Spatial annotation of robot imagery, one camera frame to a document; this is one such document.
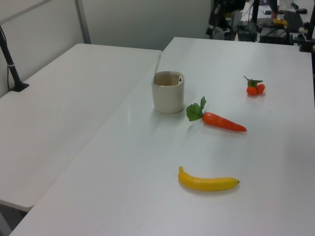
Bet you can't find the beige plastic garbage bin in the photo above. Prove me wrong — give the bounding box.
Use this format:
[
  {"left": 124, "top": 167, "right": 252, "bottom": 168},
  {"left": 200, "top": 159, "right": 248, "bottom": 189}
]
[{"left": 151, "top": 55, "right": 186, "bottom": 115}]

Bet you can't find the orange toy carrot with leaves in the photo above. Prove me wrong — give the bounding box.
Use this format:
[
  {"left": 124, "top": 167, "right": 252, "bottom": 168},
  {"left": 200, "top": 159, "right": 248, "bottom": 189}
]
[{"left": 186, "top": 96, "right": 247, "bottom": 133}]

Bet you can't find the yellow toy banana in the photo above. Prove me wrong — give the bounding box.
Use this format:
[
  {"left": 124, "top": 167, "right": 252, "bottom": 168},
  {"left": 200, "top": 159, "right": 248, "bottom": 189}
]
[{"left": 178, "top": 166, "right": 241, "bottom": 193}]

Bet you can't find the toy tangerine cluster with leaves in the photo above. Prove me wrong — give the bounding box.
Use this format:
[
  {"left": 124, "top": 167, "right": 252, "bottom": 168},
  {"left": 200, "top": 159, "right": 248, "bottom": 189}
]
[{"left": 243, "top": 75, "right": 266, "bottom": 97}]

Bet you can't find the dark background equipment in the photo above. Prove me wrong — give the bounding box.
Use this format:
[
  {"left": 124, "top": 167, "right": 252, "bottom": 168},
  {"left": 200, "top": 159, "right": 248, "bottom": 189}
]
[{"left": 205, "top": 0, "right": 238, "bottom": 40}]

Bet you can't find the black computer box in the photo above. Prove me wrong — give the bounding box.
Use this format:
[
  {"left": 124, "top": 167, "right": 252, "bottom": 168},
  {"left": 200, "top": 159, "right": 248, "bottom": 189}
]
[{"left": 259, "top": 26, "right": 294, "bottom": 45}]

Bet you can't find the thin black upright pole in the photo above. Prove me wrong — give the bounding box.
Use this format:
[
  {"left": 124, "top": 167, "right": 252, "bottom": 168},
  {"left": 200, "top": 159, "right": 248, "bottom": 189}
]
[{"left": 250, "top": 0, "right": 260, "bottom": 32}]

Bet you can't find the black pole stand with base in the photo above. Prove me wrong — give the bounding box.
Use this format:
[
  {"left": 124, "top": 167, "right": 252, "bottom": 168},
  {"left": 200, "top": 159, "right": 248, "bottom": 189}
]
[{"left": 0, "top": 24, "right": 30, "bottom": 92}]

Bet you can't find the black clamp camera stand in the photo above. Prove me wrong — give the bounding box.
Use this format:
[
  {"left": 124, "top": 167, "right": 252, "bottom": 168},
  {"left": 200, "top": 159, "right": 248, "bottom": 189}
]
[{"left": 298, "top": 21, "right": 315, "bottom": 53}]

